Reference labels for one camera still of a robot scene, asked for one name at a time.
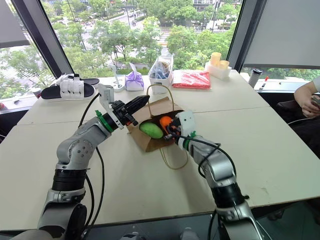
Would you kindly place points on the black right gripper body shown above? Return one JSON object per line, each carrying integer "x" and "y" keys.
{"x": 172, "y": 130}

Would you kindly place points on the grey roller blind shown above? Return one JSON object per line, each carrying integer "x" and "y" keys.
{"x": 285, "y": 32}
{"x": 11, "y": 27}

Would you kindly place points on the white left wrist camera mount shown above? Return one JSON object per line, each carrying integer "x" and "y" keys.
{"x": 107, "y": 96}

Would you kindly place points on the white plastic tray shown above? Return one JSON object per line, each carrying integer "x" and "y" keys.
{"x": 220, "y": 72}

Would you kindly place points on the person's bare forearm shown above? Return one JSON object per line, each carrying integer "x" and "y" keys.
{"x": 308, "y": 88}

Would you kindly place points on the white desk stand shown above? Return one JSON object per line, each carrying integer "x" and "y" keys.
{"x": 117, "y": 82}

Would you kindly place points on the brown paper bag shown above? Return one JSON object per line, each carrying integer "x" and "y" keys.
{"x": 147, "y": 140}

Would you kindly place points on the purple tissue pack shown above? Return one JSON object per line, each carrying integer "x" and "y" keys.
{"x": 134, "y": 81}

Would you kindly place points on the red plastic package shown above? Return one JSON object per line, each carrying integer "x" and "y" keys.
{"x": 192, "y": 79}

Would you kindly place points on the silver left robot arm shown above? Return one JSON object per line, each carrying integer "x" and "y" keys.
{"x": 75, "y": 150}

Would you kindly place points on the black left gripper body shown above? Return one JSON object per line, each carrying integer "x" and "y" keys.
{"x": 121, "y": 112}

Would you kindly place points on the orange plush toy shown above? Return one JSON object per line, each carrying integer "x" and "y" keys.
{"x": 165, "y": 121}

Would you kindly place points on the dark phone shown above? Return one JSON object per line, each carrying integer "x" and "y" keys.
{"x": 316, "y": 101}

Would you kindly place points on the clear bag with blue items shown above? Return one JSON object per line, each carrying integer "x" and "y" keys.
{"x": 161, "y": 75}

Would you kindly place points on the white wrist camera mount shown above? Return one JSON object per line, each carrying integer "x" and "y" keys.
{"x": 187, "y": 122}
{"x": 107, "y": 96}

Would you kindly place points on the white thermos bottle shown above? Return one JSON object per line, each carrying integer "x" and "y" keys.
{"x": 255, "y": 78}

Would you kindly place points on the person's dark clothed legs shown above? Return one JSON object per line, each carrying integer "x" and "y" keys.
{"x": 305, "y": 132}

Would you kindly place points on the grey rounded shape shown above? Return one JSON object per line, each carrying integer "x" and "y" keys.
{"x": 132, "y": 236}

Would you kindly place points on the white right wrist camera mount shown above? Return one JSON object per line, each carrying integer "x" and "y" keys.
{"x": 187, "y": 122}

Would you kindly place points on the tall yellow cup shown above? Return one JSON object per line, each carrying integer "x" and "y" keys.
{"x": 215, "y": 59}

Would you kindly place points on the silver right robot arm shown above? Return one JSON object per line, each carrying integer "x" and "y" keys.
{"x": 220, "y": 170}

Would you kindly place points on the person's bare hand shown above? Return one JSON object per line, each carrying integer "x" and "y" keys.
{"x": 308, "y": 107}

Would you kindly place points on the dark window frame pillar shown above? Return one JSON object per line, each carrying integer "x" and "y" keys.
{"x": 42, "y": 37}
{"x": 240, "y": 37}

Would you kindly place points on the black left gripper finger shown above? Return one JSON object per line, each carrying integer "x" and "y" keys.
{"x": 140, "y": 106}
{"x": 138, "y": 100}

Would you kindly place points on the short yellow cup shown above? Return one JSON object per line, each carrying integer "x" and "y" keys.
{"x": 224, "y": 64}

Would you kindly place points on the green plush toy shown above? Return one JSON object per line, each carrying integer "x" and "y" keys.
{"x": 151, "y": 129}

